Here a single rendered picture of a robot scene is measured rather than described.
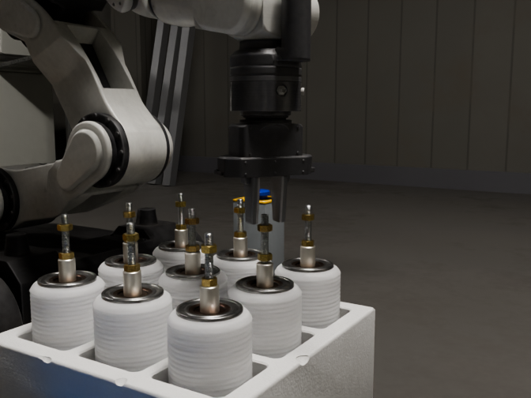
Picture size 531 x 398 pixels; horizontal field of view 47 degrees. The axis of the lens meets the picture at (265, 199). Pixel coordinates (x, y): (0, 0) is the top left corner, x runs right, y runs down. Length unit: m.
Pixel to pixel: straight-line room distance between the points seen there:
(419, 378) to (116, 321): 0.61
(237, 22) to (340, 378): 0.48
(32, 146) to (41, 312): 4.04
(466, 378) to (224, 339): 0.62
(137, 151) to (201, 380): 0.59
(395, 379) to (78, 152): 0.71
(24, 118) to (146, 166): 3.64
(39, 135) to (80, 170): 3.70
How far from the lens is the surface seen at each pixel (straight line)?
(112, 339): 0.75
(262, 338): 0.77
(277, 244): 1.13
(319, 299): 0.86
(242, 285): 0.78
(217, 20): 0.75
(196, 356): 0.67
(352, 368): 0.90
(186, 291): 0.82
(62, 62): 1.26
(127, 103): 1.23
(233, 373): 0.68
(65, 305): 0.82
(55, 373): 0.79
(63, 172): 1.22
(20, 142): 4.78
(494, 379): 1.20
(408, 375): 1.17
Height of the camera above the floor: 0.47
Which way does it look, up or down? 8 degrees down
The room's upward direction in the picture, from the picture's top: straight up
